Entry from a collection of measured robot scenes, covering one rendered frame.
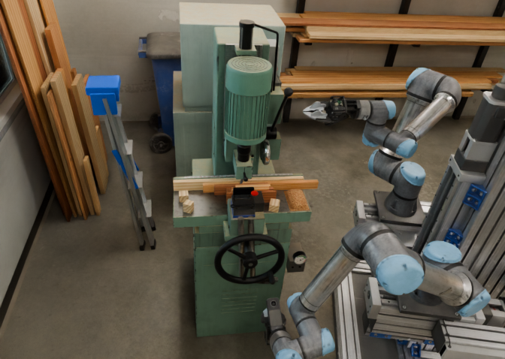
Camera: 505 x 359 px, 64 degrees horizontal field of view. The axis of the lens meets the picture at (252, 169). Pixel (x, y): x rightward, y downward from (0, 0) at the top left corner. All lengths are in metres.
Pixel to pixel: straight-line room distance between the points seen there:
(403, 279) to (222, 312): 1.26
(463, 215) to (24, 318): 2.29
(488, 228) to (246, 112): 1.01
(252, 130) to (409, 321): 0.97
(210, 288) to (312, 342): 0.81
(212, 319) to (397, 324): 0.97
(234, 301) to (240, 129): 0.97
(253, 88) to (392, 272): 0.79
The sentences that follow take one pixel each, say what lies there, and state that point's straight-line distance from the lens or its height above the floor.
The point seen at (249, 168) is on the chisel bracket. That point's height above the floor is 1.06.
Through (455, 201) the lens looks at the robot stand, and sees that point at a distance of 1.72.
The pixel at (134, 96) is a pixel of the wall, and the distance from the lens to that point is 4.12.
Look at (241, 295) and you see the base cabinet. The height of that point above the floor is 0.35.
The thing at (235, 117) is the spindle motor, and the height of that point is 1.32.
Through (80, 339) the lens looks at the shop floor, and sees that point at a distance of 2.52.
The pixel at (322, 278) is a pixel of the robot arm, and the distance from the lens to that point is 1.37.
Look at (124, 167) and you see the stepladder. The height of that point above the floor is 0.67.
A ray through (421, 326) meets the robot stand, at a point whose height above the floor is 0.68.
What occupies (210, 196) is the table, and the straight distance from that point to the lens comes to 1.82.
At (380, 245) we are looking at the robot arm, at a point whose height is 1.26.
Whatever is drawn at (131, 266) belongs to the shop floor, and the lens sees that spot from 2.77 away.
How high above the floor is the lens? 2.07
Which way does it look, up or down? 36 degrees down
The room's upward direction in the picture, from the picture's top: 5 degrees clockwise
